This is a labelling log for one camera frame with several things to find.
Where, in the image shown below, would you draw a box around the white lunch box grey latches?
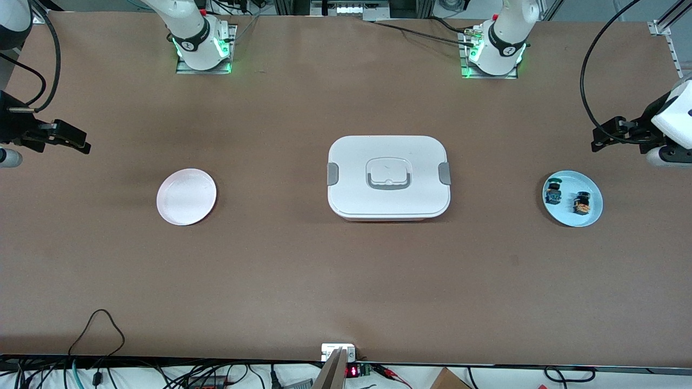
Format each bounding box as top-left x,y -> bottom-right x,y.
327,135 -> 451,222

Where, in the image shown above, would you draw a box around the brown cardboard box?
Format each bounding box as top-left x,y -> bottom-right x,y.
430,367 -> 472,389

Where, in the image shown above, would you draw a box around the white socket box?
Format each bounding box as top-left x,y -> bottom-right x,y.
321,343 -> 357,362

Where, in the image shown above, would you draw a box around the light blue round plate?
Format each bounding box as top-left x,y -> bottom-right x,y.
542,170 -> 604,228

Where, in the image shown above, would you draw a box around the pink round plate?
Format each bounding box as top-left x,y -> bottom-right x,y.
156,169 -> 217,226

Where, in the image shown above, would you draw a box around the white desk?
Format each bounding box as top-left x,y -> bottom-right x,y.
0,361 -> 692,389

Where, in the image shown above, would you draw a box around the red black clip leads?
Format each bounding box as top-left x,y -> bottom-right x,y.
370,363 -> 414,389

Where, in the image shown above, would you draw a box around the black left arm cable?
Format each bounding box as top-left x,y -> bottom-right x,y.
580,0 -> 666,144

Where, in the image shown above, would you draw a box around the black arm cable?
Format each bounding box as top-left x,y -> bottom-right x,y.
580,0 -> 666,144
0,0 -> 62,113

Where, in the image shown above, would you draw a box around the perforated aluminium rail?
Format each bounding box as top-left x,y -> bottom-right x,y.
666,31 -> 692,90

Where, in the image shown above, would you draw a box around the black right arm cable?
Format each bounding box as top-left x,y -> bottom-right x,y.
0,0 -> 62,113

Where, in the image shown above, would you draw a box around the aluminium frame corner post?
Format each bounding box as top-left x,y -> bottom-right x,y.
648,0 -> 692,36

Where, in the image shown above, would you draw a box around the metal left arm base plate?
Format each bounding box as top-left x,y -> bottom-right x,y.
460,28 -> 520,81

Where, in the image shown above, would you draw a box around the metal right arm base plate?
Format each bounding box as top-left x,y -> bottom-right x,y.
175,23 -> 238,75

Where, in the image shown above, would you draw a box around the black looped cable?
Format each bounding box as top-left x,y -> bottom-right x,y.
68,309 -> 126,358

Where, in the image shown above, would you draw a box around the thin black table cable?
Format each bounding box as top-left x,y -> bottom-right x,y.
368,19 -> 476,43

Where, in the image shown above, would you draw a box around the black coiled desk cable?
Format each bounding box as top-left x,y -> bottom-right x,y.
543,366 -> 596,384

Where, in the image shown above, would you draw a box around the lit metal frame device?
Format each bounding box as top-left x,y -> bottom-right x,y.
309,0 -> 391,18

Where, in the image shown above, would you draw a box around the grey aluminium stand post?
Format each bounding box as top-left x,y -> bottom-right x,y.
312,348 -> 348,389

